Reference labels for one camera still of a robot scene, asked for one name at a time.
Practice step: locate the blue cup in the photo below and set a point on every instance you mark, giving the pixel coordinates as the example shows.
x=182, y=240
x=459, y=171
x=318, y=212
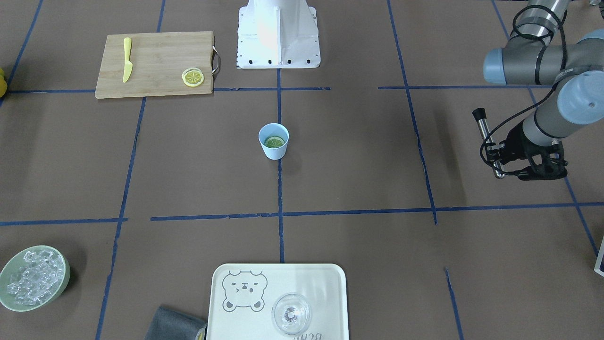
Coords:
x=274, y=129

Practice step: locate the clear glass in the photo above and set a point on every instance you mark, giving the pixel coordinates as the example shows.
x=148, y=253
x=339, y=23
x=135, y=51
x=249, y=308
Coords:
x=291, y=314

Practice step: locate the lemon slice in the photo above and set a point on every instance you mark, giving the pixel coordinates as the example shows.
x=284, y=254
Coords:
x=193, y=77

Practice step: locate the cream bear tray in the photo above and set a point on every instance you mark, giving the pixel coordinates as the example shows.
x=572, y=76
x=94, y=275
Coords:
x=242, y=297

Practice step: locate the yellow plastic knife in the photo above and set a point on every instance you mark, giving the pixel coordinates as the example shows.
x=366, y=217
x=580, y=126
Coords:
x=128, y=65

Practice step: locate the whole yellow lemons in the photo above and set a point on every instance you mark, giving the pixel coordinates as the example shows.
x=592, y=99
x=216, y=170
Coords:
x=3, y=83

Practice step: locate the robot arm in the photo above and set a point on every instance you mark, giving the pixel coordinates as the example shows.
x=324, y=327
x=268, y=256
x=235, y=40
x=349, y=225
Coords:
x=537, y=53

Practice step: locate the wooden cutting board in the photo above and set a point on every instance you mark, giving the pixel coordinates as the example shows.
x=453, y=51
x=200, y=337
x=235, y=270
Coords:
x=159, y=60

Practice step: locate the steel stirring rod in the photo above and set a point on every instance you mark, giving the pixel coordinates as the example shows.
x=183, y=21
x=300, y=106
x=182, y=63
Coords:
x=479, y=115

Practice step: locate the dark grey cloth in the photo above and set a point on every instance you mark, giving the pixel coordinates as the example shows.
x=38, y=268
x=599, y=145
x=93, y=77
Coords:
x=168, y=324

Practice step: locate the lemon wedge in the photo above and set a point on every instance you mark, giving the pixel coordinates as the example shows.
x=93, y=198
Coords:
x=274, y=142

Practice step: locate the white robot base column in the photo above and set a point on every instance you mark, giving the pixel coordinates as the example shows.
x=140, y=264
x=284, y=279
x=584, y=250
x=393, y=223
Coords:
x=278, y=34

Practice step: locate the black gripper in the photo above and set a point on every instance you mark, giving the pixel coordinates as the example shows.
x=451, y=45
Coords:
x=517, y=143

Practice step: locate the green bowl of ice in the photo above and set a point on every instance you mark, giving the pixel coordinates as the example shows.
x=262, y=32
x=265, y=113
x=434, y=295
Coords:
x=34, y=277

